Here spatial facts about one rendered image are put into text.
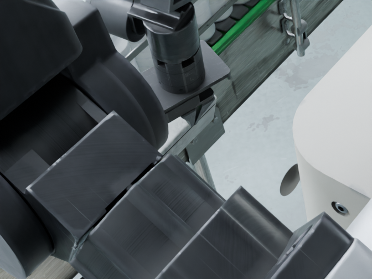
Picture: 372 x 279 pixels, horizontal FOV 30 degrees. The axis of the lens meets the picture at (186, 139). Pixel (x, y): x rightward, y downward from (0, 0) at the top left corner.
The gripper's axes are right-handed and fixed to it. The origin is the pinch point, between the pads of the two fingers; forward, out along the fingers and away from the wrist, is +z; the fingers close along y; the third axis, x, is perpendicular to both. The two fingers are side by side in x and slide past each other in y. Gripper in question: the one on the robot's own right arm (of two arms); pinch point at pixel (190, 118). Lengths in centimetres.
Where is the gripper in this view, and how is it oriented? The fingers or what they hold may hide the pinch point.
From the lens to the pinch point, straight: 90.0
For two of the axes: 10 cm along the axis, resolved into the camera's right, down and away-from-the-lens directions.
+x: 5.2, 6.7, -5.3
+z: 1.3, 5.5, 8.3
